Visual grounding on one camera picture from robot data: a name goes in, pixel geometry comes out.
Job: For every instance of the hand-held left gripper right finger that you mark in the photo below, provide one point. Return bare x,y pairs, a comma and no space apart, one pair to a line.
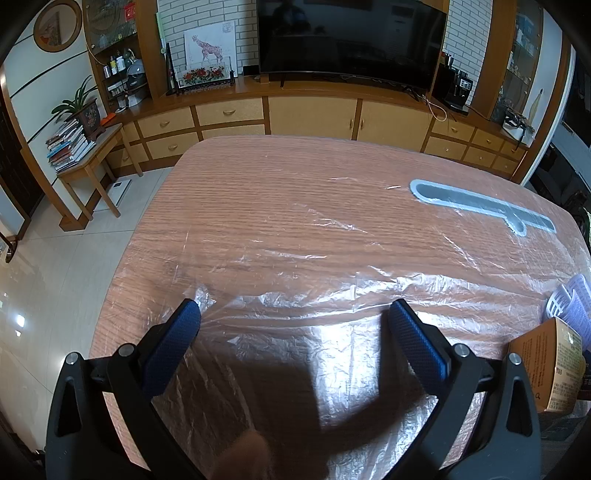
420,346

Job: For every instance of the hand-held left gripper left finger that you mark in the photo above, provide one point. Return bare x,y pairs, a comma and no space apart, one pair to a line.
173,346

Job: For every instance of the brown cardboard box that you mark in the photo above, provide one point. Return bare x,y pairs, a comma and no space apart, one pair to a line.
549,364

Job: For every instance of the white floor scale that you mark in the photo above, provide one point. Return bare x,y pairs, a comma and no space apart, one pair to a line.
114,194

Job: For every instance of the wooden side table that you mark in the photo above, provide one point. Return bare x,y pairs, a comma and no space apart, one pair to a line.
92,161

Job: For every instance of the stack of books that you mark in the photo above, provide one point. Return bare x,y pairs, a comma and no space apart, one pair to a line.
69,147

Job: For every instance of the potted plant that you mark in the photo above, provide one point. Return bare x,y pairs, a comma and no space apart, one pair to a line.
90,117

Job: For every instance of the black coffee machine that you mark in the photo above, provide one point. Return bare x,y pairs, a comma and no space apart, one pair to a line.
461,90

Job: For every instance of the framed flower picture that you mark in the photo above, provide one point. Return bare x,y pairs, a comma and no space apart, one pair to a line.
203,79

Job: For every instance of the black coffee grinder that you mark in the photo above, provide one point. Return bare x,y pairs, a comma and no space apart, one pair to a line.
442,76

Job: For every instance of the giraffe picture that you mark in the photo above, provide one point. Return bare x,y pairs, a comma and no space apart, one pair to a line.
210,46

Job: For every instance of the black flat television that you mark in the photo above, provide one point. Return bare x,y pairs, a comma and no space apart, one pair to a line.
351,41

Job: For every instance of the round wall picture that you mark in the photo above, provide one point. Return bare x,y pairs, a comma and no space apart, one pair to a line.
57,25

